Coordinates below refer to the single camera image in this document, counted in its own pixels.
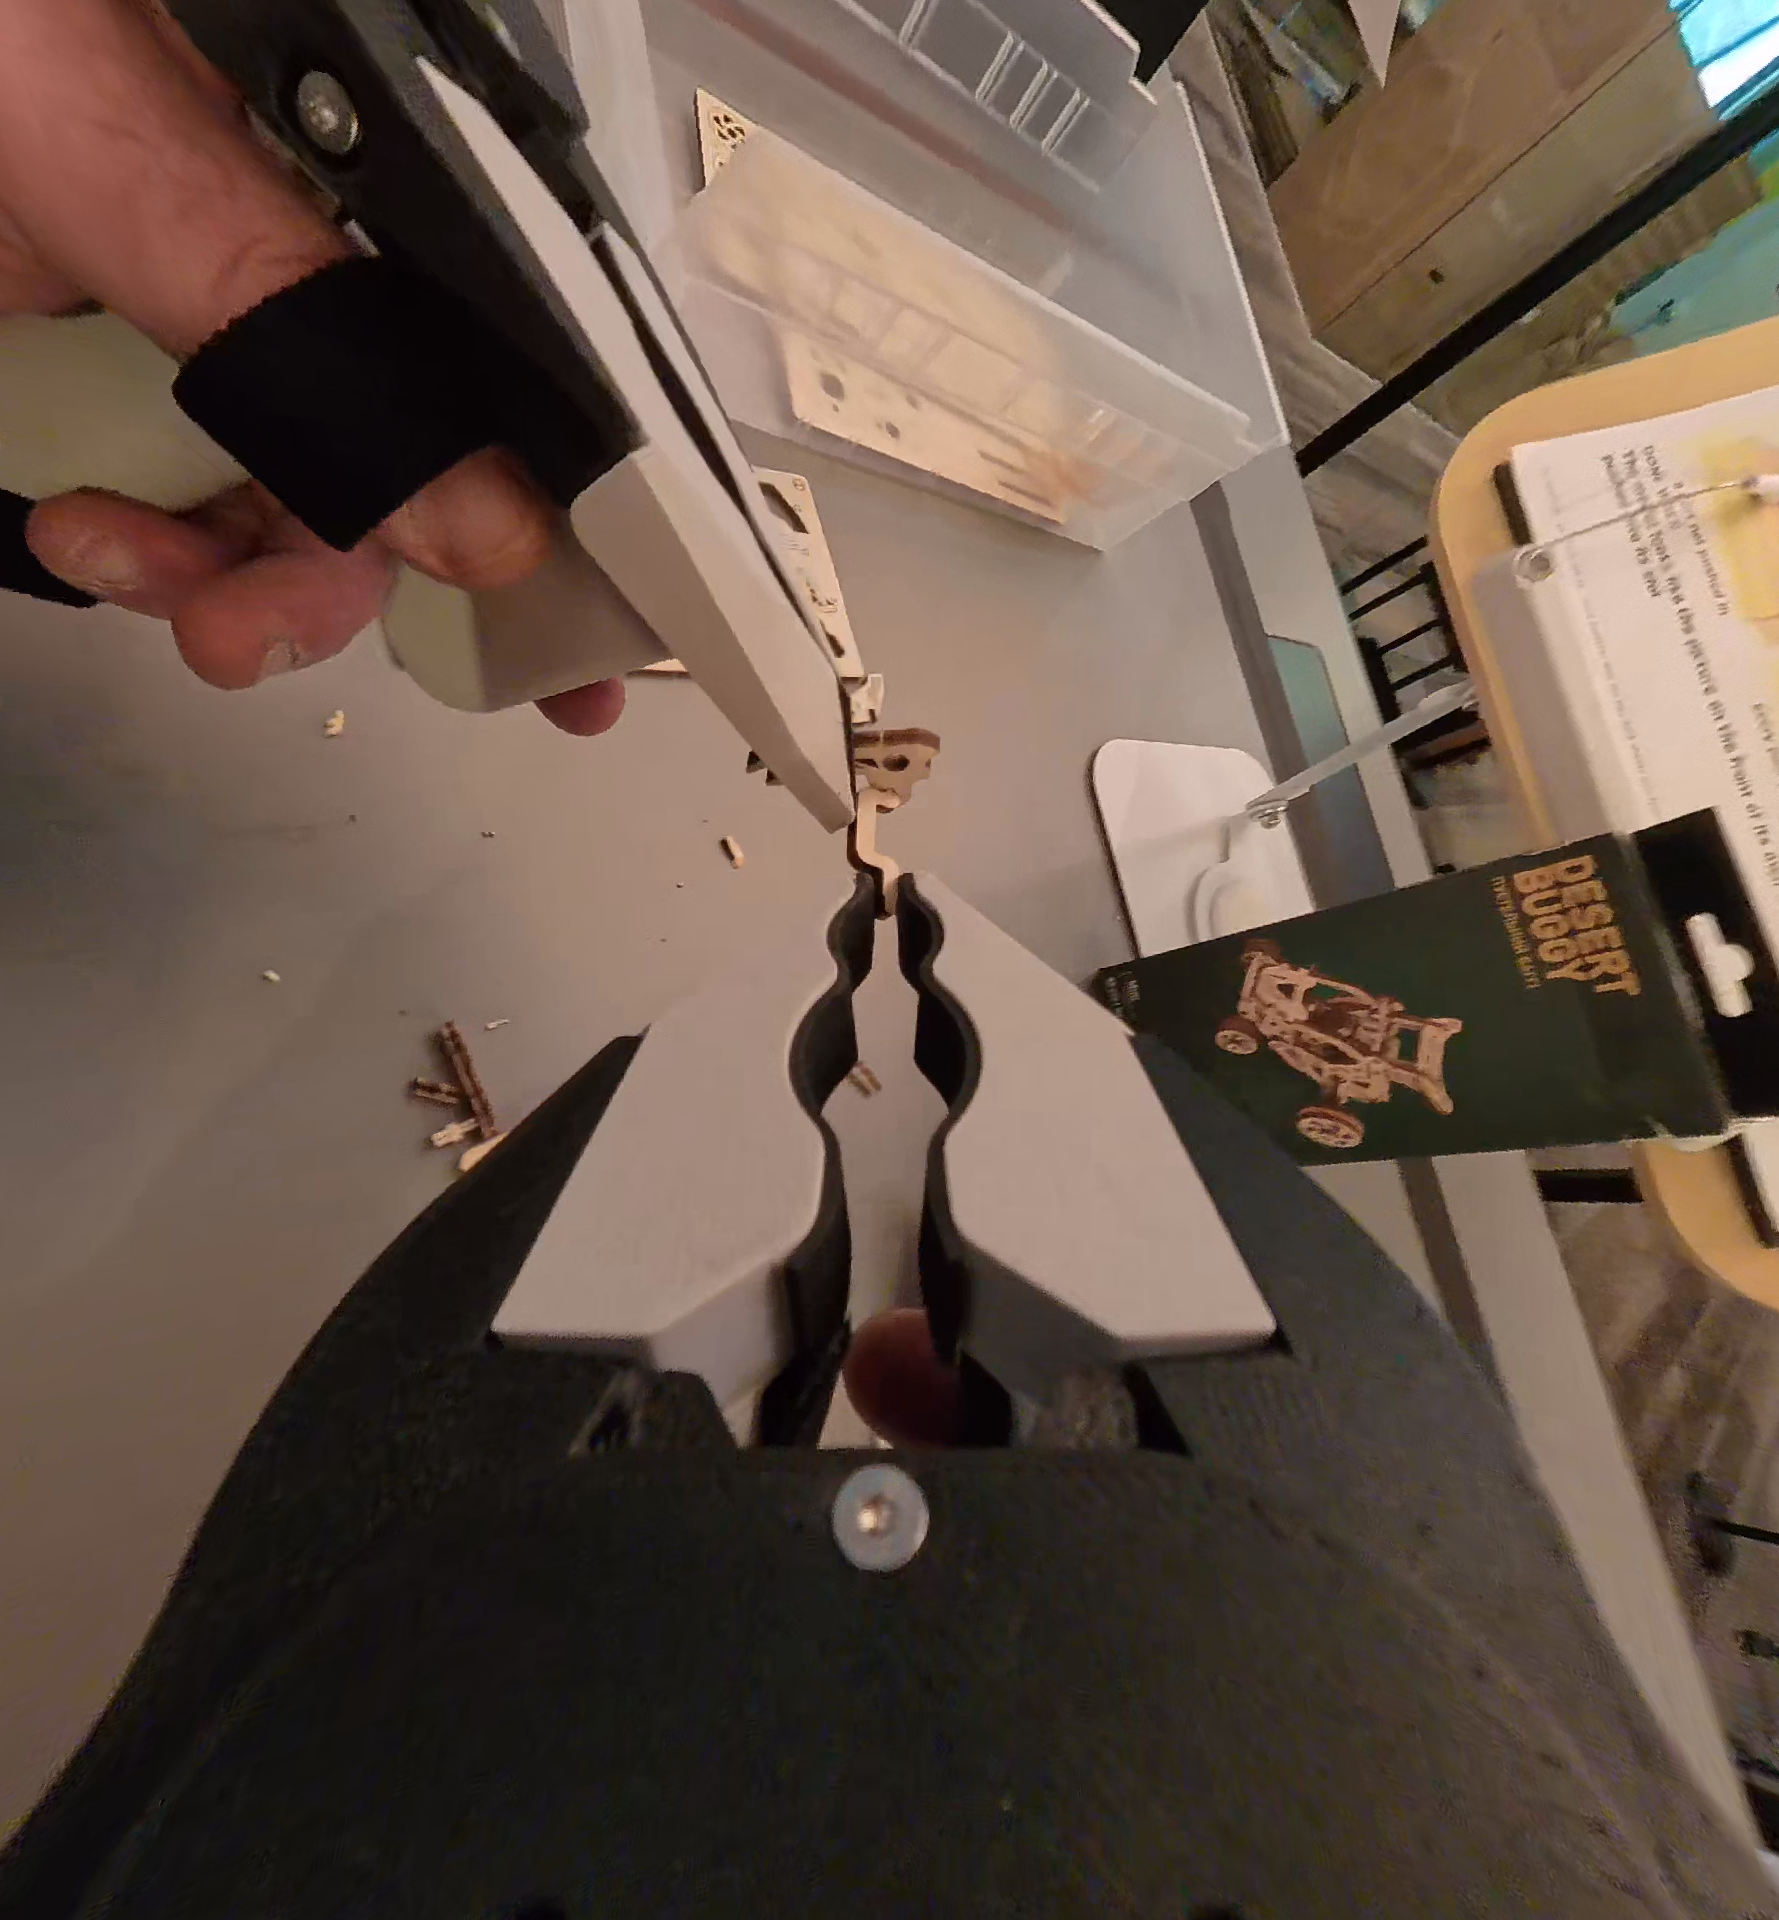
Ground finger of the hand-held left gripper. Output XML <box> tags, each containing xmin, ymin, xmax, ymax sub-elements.
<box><xmin>596</xmin><ymin>224</ymin><xmax>850</xmax><ymax>716</ymax></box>
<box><xmin>380</xmin><ymin>60</ymin><xmax>858</xmax><ymax>835</ymax></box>

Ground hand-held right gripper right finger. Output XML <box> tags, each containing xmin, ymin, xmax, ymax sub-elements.
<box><xmin>896</xmin><ymin>872</ymin><xmax>1278</xmax><ymax>1391</ymax></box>

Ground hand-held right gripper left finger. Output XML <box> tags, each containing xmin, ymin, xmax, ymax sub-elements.
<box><xmin>492</xmin><ymin>876</ymin><xmax>886</xmax><ymax>1446</ymax></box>

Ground wooden model panel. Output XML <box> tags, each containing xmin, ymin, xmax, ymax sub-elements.
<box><xmin>752</xmin><ymin>468</ymin><xmax>888</xmax><ymax>751</ymax></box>

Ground small wooden model part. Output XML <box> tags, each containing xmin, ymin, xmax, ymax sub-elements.
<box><xmin>846</xmin><ymin>726</ymin><xmax>946</xmax><ymax>918</ymax></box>

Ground person's left hand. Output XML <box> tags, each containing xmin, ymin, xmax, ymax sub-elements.
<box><xmin>0</xmin><ymin>0</ymin><xmax>630</xmax><ymax>738</ymax></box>

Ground wooden part sheets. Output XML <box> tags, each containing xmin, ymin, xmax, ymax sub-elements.
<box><xmin>692</xmin><ymin>86</ymin><xmax>1210</xmax><ymax>528</ymax></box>

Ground wooden sprue scrap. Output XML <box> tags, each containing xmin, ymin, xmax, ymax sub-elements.
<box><xmin>410</xmin><ymin>1019</ymin><xmax>514</xmax><ymax>1175</ymax></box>

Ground dark green package card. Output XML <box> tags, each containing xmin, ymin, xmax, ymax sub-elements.
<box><xmin>1096</xmin><ymin>806</ymin><xmax>1779</xmax><ymax>1168</ymax></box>

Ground white slotted sheet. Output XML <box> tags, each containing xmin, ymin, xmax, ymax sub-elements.
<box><xmin>890</xmin><ymin>0</ymin><xmax>1150</xmax><ymax>169</ymax></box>

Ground clear plastic box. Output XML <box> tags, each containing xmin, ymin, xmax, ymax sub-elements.
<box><xmin>646</xmin><ymin>0</ymin><xmax>1292</xmax><ymax>552</ymax></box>

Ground grey flat panel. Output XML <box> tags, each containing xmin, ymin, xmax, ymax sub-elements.
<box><xmin>1262</xmin><ymin>629</ymin><xmax>1396</xmax><ymax>905</ymax></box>

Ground round light wooden table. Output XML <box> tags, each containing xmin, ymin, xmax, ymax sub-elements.
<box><xmin>1430</xmin><ymin>295</ymin><xmax>1779</xmax><ymax>1325</ymax></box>

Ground instruction sheet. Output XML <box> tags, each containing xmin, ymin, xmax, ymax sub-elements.
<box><xmin>1504</xmin><ymin>335</ymin><xmax>1779</xmax><ymax>1115</ymax></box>

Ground cardboard box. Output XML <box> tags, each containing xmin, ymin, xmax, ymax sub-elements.
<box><xmin>1268</xmin><ymin>0</ymin><xmax>1769</xmax><ymax>342</ymax></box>

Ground black metal bar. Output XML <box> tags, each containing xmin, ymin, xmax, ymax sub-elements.
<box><xmin>1292</xmin><ymin>71</ymin><xmax>1779</xmax><ymax>478</ymax></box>

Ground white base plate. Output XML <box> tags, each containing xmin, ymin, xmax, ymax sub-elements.
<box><xmin>1090</xmin><ymin>738</ymin><xmax>1320</xmax><ymax>963</ymax></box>

